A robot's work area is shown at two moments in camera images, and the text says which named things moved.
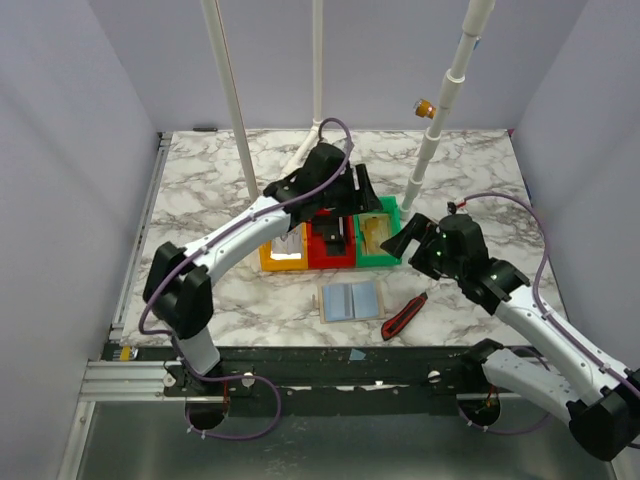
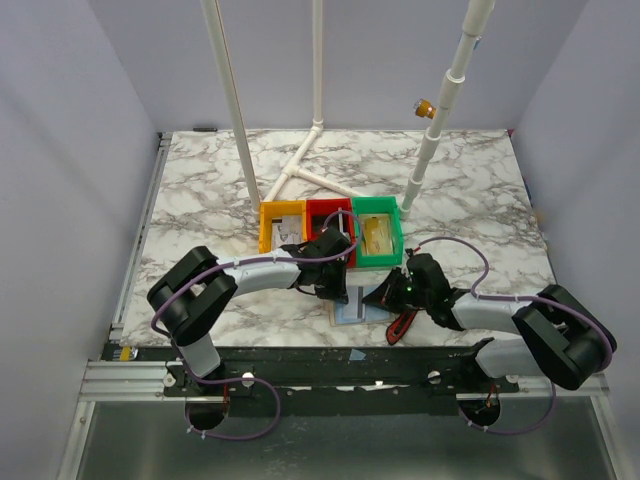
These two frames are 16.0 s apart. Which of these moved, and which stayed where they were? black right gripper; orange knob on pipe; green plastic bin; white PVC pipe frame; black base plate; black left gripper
Moved: black right gripper; black left gripper
Stayed: black base plate; green plastic bin; white PVC pipe frame; orange knob on pipe
